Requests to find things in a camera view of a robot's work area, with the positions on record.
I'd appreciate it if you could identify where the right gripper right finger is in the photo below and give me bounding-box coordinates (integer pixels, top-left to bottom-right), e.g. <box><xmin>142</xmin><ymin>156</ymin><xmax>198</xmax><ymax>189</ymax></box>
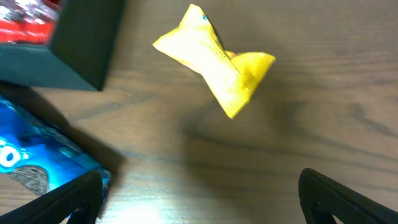
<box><xmin>298</xmin><ymin>168</ymin><xmax>397</xmax><ymax>224</ymax></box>

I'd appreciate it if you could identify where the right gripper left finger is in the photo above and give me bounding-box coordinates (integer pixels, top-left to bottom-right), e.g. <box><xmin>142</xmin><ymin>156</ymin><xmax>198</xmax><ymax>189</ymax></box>
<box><xmin>1</xmin><ymin>171</ymin><xmax>103</xmax><ymax>224</ymax></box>

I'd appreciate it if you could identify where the red Hacks candy bag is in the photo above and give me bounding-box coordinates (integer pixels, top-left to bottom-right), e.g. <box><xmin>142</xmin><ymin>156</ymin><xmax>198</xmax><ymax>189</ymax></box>
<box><xmin>1</xmin><ymin>0</ymin><xmax>60</xmax><ymax>45</ymax></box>

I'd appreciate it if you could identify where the blue Oreo cookie pack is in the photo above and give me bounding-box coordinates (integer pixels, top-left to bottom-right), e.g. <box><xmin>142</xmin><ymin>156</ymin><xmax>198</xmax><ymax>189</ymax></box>
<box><xmin>1</xmin><ymin>96</ymin><xmax>111</xmax><ymax>197</ymax></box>

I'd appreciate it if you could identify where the dark green open box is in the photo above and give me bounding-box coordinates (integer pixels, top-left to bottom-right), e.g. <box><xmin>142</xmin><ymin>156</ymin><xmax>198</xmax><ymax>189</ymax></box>
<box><xmin>1</xmin><ymin>0</ymin><xmax>125</xmax><ymax>91</ymax></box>

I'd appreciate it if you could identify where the yellow wrapped snack packet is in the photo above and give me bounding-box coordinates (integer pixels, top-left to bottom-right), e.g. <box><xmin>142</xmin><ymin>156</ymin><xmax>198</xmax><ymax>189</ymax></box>
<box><xmin>153</xmin><ymin>4</ymin><xmax>275</xmax><ymax>119</ymax></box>

